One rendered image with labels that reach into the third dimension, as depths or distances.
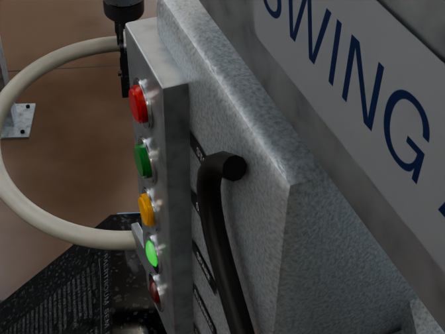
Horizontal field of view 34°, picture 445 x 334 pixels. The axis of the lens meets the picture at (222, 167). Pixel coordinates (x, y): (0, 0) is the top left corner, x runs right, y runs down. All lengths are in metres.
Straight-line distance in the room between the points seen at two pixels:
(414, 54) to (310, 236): 0.17
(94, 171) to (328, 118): 2.37
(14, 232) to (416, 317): 2.08
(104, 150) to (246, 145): 2.34
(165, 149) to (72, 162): 2.20
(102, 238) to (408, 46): 0.94
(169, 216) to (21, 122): 2.36
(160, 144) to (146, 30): 0.08
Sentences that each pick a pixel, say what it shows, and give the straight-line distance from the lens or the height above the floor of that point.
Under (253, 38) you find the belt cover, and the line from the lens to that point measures 0.33.
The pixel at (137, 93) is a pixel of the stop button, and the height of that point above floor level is 1.49.
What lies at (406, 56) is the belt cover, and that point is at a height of 1.66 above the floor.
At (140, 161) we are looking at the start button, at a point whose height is 1.43.
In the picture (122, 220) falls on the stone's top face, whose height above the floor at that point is 0.82.
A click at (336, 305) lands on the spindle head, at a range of 0.44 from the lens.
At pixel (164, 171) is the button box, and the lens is 0.49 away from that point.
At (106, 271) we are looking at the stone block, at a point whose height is 0.81.
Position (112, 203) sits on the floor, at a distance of 2.51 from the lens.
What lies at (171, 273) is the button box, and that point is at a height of 1.34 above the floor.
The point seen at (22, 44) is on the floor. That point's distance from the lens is 3.32.
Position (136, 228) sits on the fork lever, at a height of 0.96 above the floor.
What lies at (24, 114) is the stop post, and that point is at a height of 0.01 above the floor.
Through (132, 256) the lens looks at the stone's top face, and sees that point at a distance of 1.26.
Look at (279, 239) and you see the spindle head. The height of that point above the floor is 1.50.
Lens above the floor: 1.78
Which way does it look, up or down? 43 degrees down
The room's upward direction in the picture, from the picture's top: 1 degrees clockwise
